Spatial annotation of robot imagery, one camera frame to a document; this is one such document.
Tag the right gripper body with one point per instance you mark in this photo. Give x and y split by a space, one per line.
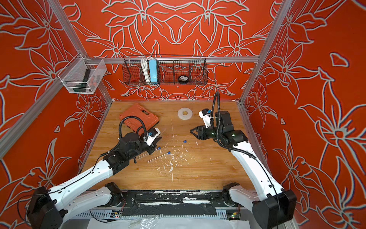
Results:
211 132

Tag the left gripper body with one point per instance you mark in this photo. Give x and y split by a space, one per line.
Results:
142 147

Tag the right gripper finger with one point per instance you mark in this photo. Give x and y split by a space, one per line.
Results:
195 130
195 135

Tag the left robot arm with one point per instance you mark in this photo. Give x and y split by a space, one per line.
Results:
51 208

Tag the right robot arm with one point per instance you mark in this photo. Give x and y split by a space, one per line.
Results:
271 205

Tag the white tape roll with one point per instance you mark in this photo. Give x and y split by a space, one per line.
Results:
185 113

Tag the orange plastic tool case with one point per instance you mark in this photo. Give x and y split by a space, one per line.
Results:
148 118

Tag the small black device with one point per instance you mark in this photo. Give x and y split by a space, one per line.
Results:
183 79

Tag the light blue box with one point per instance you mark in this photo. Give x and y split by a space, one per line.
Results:
153 70

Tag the green black tool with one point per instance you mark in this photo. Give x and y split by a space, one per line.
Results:
81 87

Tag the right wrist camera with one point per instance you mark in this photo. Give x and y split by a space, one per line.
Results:
206 115

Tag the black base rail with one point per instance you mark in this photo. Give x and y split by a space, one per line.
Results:
174 203

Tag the black wire basket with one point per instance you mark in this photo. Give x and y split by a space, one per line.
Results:
170 67

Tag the clear acrylic wall box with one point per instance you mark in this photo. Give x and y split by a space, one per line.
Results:
73 72

